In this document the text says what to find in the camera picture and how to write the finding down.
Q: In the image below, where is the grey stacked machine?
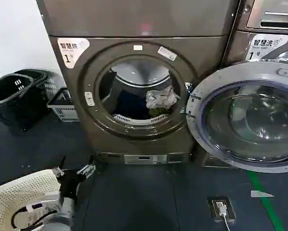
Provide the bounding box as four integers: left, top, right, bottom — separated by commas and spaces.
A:
35, 0, 242, 37

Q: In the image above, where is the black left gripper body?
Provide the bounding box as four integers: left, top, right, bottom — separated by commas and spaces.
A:
58, 167, 87, 200

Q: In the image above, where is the white perforated laundry basket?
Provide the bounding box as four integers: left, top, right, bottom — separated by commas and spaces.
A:
0, 168, 64, 231

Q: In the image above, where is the black floor socket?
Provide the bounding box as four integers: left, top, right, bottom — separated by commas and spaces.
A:
207, 195, 237, 221

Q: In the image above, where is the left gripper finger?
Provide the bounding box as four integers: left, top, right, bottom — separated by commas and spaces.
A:
52, 155, 67, 179
76, 154, 97, 179

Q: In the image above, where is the dark blue garment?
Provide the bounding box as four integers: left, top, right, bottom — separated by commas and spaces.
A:
114, 90, 150, 120

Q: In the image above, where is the grey washer with label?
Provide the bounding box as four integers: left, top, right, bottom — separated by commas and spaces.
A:
201, 30, 288, 169

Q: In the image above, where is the round glass dryer door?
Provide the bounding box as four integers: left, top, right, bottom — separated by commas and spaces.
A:
185, 63, 288, 174

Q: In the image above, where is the grey machine with drawer handle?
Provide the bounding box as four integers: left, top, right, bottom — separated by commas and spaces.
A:
235, 0, 288, 32

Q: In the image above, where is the green garment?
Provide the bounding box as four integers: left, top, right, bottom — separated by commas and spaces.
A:
148, 106, 174, 118

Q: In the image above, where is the white crumpled garment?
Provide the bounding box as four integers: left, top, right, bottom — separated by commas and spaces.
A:
145, 85, 181, 109

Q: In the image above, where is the grey dryer with open drum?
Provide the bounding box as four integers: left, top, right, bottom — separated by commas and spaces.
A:
48, 35, 228, 166

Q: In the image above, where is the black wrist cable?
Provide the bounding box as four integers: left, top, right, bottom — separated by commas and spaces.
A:
12, 206, 61, 229

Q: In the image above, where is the green floor tape line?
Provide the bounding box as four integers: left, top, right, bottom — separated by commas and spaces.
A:
246, 170, 287, 231

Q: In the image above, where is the white power plug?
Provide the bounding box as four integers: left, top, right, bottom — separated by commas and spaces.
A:
215, 201, 228, 216

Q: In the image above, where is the white floor tape piece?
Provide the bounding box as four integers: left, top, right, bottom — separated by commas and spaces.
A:
250, 190, 275, 199

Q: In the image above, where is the grey slotted plastic basket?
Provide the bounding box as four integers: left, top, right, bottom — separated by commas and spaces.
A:
46, 87, 81, 123

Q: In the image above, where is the large black plastic basket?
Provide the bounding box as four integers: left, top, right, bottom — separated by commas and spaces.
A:
0, 74, 36, 132

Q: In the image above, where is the white power cable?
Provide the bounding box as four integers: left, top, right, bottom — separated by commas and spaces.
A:
221, 213, 231, 231

